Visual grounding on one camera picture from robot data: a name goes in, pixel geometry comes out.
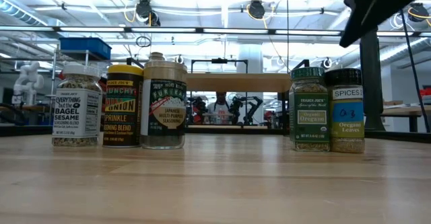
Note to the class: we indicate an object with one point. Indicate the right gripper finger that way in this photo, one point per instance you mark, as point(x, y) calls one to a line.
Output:
point(377, 2)

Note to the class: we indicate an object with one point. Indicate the black-lid oregano leaves spice jar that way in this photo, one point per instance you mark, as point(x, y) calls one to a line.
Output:
point(347, 116)

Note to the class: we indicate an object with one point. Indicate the green-lid organic oregano jar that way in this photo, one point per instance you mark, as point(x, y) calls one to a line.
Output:
point(309, 116)

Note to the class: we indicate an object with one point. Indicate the tan-lid furikake seasoning jar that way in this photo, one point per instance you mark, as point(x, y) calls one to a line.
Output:
point(165, 116)

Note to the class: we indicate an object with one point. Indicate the yellow-lid crunchy onion jar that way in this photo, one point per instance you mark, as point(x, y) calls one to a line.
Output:
point(122, 116)

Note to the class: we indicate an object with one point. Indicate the white-lid bagel seasoning jar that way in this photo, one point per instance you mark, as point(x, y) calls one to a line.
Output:
point(76, 116)

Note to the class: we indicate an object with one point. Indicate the black background robot arm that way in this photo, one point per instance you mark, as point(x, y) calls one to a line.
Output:
point(250, 106)
point(198, 108)

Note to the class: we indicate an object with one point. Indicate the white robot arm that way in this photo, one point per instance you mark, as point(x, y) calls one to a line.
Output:
point(28, 79)

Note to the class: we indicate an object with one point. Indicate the wooden shelf with black legs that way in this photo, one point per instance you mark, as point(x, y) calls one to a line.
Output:
point(235, 82)

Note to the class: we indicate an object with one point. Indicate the dark vertical column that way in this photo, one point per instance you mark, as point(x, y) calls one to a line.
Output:
point(372, 82)

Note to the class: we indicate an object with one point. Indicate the thin black pole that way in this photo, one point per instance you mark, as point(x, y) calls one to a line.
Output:
point(418, 82)

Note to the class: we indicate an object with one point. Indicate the black diagonal metal bar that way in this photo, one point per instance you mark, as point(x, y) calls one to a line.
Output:
point(134, 62)
point(301, 64)

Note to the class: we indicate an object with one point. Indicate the wooden background table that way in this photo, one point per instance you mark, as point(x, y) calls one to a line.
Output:
point(404, 111)

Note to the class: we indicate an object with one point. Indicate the person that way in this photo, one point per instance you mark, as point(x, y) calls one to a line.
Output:
point(220, 111)

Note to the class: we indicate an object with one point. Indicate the blue storage bin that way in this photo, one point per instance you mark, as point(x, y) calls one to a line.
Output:
point(84, 47)

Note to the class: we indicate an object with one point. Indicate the black background camera gantry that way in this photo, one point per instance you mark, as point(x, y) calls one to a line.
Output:
point(219, 61)

